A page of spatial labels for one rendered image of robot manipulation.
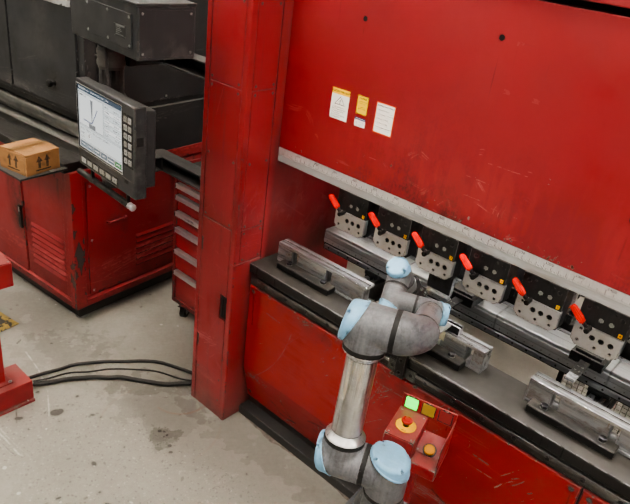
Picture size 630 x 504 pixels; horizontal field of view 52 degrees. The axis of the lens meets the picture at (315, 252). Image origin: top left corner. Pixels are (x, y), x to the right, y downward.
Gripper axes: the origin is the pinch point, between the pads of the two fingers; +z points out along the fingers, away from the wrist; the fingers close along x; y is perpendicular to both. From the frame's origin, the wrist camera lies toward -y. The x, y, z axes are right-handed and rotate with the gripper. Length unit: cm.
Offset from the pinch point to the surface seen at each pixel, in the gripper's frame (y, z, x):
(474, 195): 38.5, -29.5, -6.2
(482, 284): 19.4, -7.7, -17.7
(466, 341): 5.0, 13.7, -17.2
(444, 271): 18.6, -5.8, -2.8
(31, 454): -131, 29, 126
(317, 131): 41, -28, 65
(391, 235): 21.8, -8.1, 21.8
